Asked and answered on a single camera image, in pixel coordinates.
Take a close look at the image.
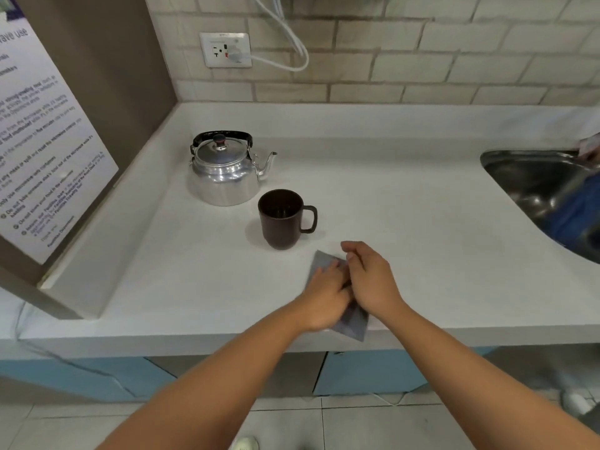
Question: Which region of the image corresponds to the person's left hand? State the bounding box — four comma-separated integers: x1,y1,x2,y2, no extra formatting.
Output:
299,260,356,333

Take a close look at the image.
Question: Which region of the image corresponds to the person's right hand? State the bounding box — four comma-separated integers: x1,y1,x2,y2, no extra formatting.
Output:
341,241,407,320

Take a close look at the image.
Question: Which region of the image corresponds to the grey cloth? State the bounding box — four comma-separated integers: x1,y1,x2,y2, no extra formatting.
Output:
307,250,371,343

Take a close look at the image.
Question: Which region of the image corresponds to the person's left forearm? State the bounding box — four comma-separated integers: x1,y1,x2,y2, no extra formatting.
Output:
95,299,311,450

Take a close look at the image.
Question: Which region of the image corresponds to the person's right forearm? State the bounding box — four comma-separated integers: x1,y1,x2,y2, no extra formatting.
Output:
369,295,600,450

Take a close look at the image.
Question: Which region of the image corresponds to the dark brown mug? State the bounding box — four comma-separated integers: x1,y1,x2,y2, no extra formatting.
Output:
258,189,318,251

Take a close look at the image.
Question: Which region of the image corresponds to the light blue cabinet door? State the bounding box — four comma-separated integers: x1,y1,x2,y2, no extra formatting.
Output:
0,356,178,403
312,347,498,397

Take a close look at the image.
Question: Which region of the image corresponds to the stainless steel sink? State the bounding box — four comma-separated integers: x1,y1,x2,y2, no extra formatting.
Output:
480,149,600,266

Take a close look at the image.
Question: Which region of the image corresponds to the brown cabinet side panel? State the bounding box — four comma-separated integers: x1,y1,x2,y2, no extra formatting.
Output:
0,0,178,321

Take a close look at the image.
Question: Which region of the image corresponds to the white printed notice poster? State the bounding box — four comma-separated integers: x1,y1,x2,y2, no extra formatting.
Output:
0,0,120,266

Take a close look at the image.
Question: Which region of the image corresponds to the thin white floor cable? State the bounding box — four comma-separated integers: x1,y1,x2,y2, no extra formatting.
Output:
369,392,409,408

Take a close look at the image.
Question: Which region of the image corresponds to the silver kettle with black handle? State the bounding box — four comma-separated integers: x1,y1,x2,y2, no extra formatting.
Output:
188,130,278,207

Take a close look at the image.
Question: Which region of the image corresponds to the white plug with cable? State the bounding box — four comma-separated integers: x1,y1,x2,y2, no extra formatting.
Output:
225,0,310,73

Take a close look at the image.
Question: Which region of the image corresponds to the white wall socket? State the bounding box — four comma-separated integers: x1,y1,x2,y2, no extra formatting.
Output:
200,32,253,69

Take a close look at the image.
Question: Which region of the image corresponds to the thin grey hanging cable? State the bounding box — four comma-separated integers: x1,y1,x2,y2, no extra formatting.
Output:
13,300,141,400

